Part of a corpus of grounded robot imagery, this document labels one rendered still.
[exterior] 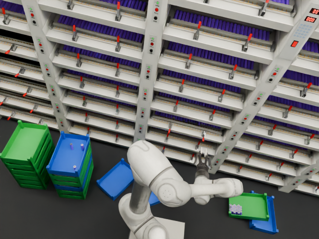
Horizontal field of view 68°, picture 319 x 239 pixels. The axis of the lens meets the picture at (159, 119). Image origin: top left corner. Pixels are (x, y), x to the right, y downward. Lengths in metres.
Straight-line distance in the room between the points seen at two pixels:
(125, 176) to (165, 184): 1.24
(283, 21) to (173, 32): 0.53
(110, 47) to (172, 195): 0.98
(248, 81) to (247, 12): 0.42
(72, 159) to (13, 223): 0.65
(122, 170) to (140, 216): 0.77
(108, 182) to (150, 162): 1.17
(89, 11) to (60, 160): 0.99
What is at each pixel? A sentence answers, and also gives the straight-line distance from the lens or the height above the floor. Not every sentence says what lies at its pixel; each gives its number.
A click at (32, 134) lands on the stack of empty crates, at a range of 1.96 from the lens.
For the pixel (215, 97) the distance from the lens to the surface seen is 1.60.
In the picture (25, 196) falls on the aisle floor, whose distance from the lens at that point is 2.18.
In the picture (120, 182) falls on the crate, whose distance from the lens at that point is 2.10.
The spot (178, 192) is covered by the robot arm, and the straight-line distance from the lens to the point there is 0.91.
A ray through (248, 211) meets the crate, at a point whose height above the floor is 0.06.
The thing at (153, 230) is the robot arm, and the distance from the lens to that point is 1.45.
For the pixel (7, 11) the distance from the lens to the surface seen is 1.83.
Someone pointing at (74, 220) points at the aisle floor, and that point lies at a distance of 2.02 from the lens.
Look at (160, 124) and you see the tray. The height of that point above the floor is 0.49.
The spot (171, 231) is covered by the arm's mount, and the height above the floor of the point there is 0.24.
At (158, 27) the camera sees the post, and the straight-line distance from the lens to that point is 1.33.
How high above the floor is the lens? 1.91
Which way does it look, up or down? 49 degrees down
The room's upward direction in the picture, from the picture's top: 13 degrees clockwise
